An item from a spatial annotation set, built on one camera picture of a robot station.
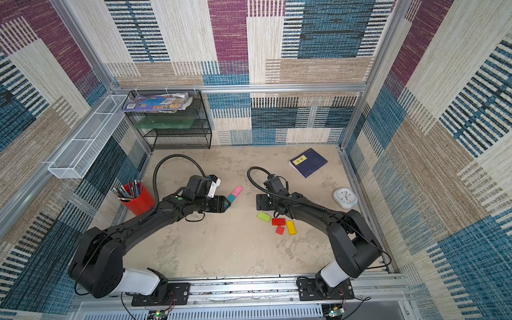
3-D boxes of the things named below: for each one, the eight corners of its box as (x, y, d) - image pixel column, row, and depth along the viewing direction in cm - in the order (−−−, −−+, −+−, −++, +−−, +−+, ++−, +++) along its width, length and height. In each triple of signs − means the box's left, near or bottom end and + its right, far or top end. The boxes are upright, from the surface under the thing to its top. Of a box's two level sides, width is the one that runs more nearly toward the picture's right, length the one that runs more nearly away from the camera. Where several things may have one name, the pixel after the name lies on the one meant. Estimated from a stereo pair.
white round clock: (335, 209, 97) (338, 205, 94) (331, 191, 104) (333, 187, 101) (356, 209, 97) (359, 205, 94) (350, 191, 104) (353, 187, 101)
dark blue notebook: (305, 178, 109) (306, 175, 107) (288, 163, 116) (288, 160, 114) (326, 163, 116) (327, 160, 114) (309, 150, 122) (310, 147, 120)
